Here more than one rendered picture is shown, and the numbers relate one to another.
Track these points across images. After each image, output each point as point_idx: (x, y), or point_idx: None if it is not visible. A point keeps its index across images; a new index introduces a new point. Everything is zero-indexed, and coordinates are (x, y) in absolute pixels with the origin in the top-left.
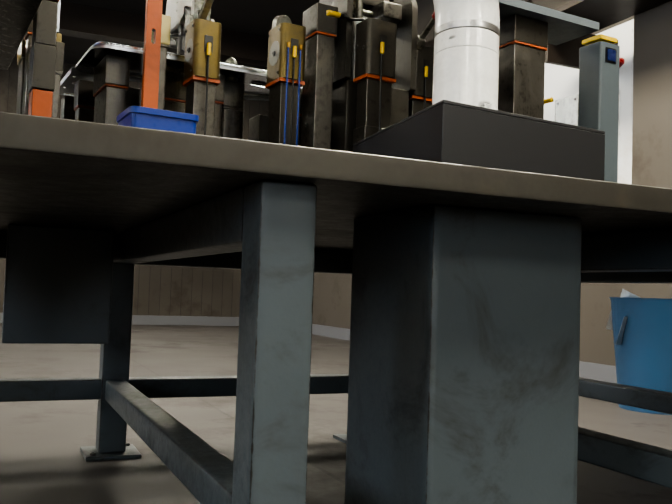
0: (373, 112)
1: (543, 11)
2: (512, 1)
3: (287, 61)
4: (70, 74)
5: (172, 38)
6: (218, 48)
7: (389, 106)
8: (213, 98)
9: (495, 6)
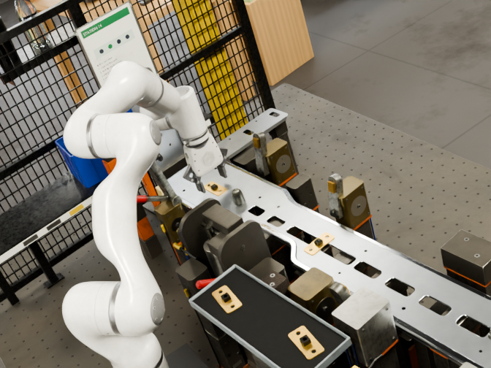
0: (205, 323)
1: (241, 343)
2: (215, 322)
3: (185, 255)
4: (224, 140)
5: (223, 155)
6: (167, 228)
7: (211, 326)
8: (180, 251)
9: (116, 366)
